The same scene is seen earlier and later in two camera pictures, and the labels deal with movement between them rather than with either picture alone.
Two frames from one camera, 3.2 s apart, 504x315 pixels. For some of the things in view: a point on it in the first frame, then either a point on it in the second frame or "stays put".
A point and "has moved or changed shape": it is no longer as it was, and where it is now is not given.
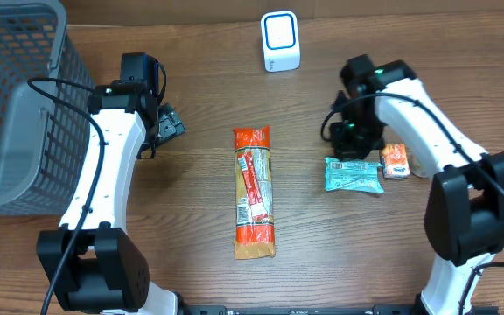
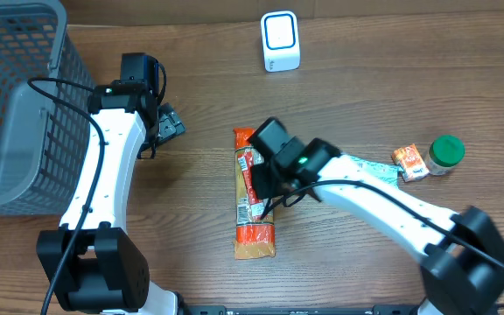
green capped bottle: x=415 y=165 has moved or changed shape
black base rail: x=377 y=310 stays put
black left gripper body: x=167 y=127 stays put
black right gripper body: x=358 y=129 → x=266 y=185
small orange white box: x=395 y=165 has moved or changed shape
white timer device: x=280 y=40 stays put
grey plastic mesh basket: x=29 y=149 stays put
